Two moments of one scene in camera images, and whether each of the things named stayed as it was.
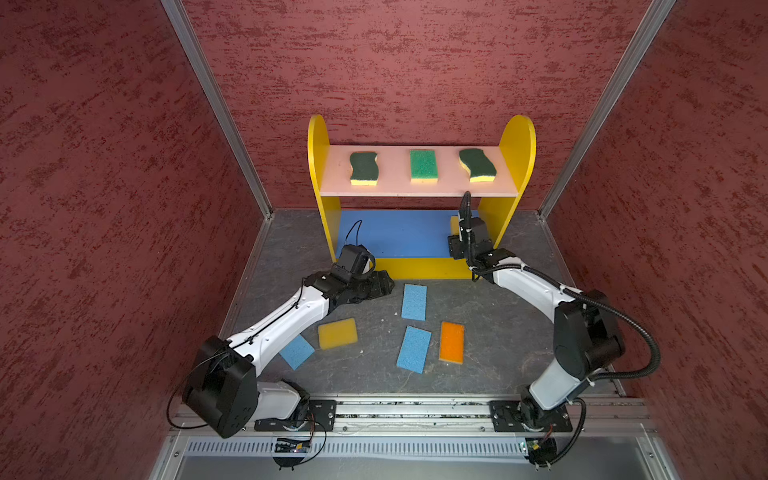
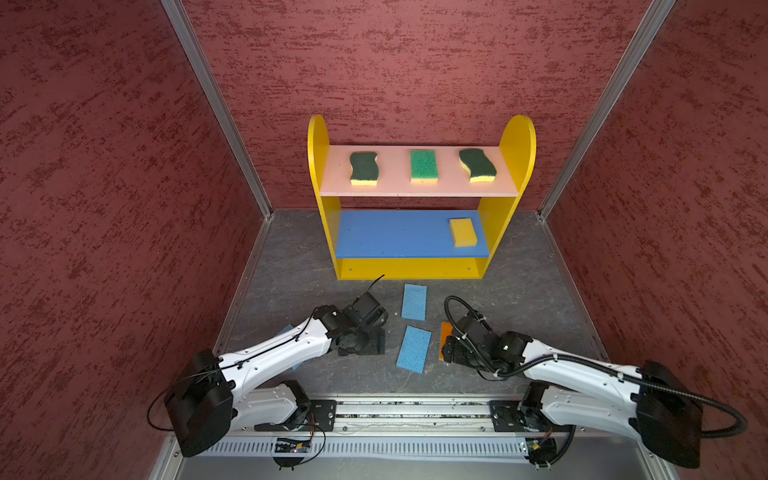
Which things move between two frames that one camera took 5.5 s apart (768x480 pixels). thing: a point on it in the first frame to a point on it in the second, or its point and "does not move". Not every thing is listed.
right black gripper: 455,247 to 457,357
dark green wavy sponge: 365,169 does not move
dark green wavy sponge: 481,168 does not move
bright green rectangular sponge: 423,167 does not move
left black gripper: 380,287 to 375,344
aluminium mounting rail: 604,415 does not move
